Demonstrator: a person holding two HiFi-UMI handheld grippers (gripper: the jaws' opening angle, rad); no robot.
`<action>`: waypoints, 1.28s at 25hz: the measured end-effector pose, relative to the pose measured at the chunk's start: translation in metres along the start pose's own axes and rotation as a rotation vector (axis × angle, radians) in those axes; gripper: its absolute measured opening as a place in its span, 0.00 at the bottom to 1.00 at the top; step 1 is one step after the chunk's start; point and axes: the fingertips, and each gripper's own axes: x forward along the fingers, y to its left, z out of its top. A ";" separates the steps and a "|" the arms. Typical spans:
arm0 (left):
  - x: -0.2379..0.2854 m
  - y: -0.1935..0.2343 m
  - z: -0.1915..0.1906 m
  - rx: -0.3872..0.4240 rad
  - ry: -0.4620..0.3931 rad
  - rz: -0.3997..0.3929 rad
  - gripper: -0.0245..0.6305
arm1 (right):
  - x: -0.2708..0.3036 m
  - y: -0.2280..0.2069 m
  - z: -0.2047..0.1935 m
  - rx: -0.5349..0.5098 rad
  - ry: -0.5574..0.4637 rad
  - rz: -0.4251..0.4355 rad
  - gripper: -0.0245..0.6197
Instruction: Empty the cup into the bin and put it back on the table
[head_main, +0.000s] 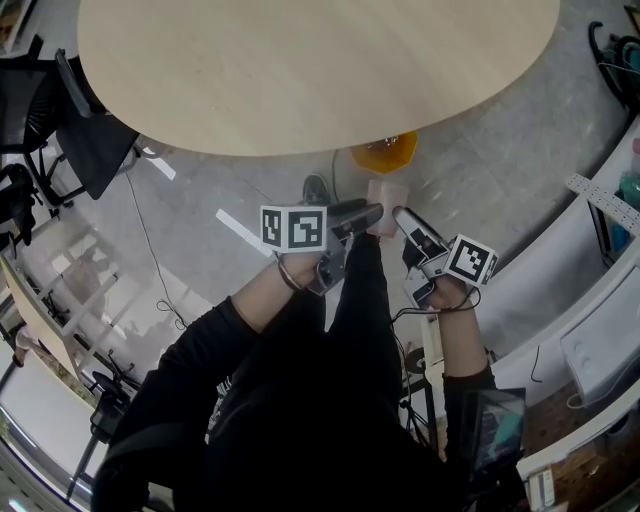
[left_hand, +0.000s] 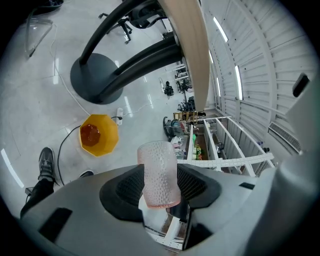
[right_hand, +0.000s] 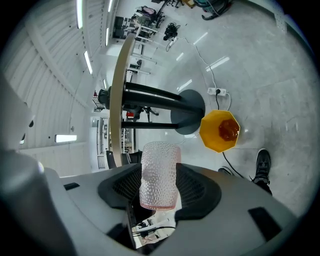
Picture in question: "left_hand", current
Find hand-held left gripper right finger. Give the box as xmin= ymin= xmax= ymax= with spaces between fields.
xmin=176 ymin=149 xmax=319 ymax=252

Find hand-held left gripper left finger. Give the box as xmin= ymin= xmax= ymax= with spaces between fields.
xmin=19 ymin=164 xmax=173 ymax=256

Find yellow octagonal bin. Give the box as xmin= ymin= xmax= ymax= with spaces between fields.
xmin=79 ymin=113 xmax=119 ymax=158

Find pink dotted plastic cup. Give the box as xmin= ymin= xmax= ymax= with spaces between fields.
xmin=137 ymin=140 xmax=182 ymax=210

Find red-brown contents of bin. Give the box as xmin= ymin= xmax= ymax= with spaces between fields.
xmin=80 ymin=123 xmax=102 ymax=147

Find person's dark shoe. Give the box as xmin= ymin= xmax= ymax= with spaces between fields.
xmin=78 ymin=169 xmax=95 ymax=179

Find person's black trouser leg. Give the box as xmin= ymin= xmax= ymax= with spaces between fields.
xmin=19 ymin=177 xmax=55 ymax=219

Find person's grey laced shoe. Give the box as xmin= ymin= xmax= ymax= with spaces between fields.
xmin=37 ymin=146 xmax=56 ymax=183

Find white metal shelving rack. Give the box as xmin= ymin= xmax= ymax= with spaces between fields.
xmin=177 ymin=115 xmax=276 ymax=177

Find white air vent grille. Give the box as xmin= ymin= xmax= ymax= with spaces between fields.
xmin=267 ymin=121 xmax=303 ymax=154

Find white power strip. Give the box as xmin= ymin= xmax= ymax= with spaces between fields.
xmin=115 ymin=107 xmax=125 ymax=126

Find teal vacuum cleaner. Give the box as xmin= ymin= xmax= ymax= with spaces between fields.
xmin=162 ymin=116 xmax=181 ymax=138

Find small wooden stool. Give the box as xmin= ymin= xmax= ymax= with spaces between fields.
xmin=173 ymin=111 xmax=198 ymax=122

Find long ceiling light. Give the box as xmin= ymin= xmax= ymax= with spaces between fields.
xmin=234 ymin=64 xmax=244 ymax=101
xmin=212 ymin=16 xmax=229 ymax=43

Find wooden table with black legs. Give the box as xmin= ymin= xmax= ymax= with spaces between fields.
xmin=69 ymin=0 xmax=211 ymax=111

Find clear plastic chair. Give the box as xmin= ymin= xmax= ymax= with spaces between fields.
xmin=24 ymin=7 xmax=54 ymax=58

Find black office chair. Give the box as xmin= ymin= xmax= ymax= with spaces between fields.
xmin=98 ymin=12 xmax=134 ymax=45
xmin=127 ymin=4 xmax=169 ymax=30

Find black power cable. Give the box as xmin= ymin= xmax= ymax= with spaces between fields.
xmin=57 ymin=115 xmax=123 ymax=186

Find white power cable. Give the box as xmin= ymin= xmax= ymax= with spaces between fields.
xmin=49 ymin=23 xmax=91 ymax=116

